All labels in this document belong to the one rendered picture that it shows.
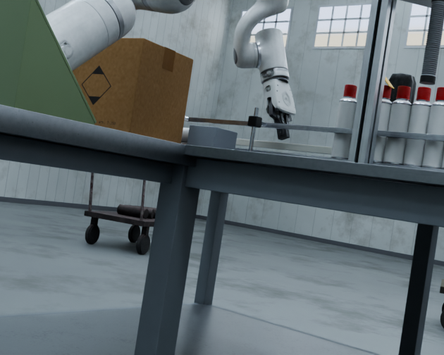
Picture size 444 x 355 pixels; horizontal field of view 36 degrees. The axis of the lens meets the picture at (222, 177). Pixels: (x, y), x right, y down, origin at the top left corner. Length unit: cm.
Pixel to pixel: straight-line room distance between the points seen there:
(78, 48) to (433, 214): 75
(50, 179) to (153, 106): 998
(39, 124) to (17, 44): 25
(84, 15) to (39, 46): 17
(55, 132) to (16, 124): 7
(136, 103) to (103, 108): 11
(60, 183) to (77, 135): 1084
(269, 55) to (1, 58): 92
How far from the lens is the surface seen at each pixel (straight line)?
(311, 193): 119
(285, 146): 200
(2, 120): 105
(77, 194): 1223
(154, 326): 140
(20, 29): 130
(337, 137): 185
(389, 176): 108
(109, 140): 118
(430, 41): 170
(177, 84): 197
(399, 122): 178
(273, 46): 202
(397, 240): 1231
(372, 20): 172
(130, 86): 184
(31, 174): 1159
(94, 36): 143
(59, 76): 131
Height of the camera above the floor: 76
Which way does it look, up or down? 1 degrees up
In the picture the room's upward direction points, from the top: 9 degrees clockwise
